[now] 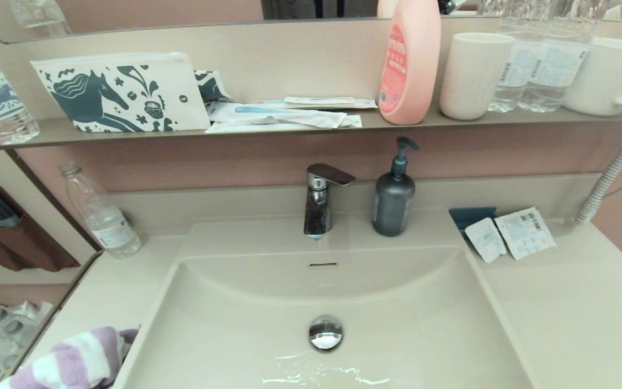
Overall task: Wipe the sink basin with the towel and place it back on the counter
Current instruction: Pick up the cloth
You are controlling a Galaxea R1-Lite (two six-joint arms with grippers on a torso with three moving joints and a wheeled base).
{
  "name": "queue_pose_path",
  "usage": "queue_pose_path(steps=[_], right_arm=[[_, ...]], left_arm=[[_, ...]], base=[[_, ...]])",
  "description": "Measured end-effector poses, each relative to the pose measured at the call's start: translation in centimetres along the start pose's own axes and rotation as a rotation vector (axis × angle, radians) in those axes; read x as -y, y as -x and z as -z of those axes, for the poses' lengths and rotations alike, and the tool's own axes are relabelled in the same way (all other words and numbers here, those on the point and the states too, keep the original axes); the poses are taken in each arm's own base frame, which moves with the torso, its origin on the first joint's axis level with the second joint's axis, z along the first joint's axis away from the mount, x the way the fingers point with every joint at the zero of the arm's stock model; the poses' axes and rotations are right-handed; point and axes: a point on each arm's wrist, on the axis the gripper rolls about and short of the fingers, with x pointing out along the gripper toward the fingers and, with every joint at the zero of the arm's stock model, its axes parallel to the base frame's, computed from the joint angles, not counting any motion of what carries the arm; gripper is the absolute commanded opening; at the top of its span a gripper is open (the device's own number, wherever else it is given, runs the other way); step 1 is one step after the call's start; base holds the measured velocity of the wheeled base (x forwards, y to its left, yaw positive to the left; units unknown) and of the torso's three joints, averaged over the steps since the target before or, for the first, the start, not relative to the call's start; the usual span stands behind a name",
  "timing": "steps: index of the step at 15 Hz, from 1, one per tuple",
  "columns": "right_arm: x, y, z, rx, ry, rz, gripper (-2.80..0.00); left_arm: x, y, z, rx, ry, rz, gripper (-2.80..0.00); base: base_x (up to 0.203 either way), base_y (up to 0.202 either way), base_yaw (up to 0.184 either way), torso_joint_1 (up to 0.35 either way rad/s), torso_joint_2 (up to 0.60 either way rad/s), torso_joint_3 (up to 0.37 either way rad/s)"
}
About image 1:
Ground wrapped toiletry packets on shelf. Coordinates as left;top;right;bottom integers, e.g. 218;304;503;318
206;102;363;130

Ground clear ribbed water bottle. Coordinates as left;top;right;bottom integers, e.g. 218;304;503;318
486;0;545;113
517;0;609;113

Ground brown holder bag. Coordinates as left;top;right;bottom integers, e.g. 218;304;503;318
0;184;81;272

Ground thin white blue sachet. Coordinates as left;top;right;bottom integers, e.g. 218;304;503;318
252;96;378;110

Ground pink lotion bottle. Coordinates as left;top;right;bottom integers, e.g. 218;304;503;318
377;0;442;126

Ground chrome drain stopper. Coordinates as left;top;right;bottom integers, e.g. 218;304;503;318
309;316;344;353

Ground dark blue sachet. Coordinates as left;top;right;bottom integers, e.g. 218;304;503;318
449;207;498;234

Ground white pouch blue horse print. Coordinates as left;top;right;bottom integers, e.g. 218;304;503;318
30;52;212;133

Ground white ribbed tumbler cup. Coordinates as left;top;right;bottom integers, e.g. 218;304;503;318
439;32;515;121

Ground chrome sink faucet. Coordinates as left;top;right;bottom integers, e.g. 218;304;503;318
303;164;356;239

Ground dark grey pump soap bottle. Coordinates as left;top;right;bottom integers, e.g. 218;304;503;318
371;137;420;237

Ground flat white packet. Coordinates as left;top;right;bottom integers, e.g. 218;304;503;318
205;122;317;135

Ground slim clear plastic bottle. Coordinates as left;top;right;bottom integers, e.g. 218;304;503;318
59;162;143;259

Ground grey brown wall shelf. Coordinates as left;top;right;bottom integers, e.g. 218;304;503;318
0;105;622;152

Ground white coiled hose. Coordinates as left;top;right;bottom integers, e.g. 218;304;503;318
574;130;622;226

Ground large white barcode sachet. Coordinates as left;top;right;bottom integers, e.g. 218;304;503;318
494;207;557;261

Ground white mug with handle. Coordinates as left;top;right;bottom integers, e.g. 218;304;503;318
563;37;622;117

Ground beige wash basin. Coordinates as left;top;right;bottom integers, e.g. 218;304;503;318
119;246;538;389

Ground wall mirror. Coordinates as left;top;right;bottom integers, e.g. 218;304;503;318
0;0;622;45

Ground purple white striped towel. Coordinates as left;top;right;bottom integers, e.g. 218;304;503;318
0;326;140;389

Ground small white sachet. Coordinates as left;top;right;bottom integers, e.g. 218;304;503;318
464;217;508;264

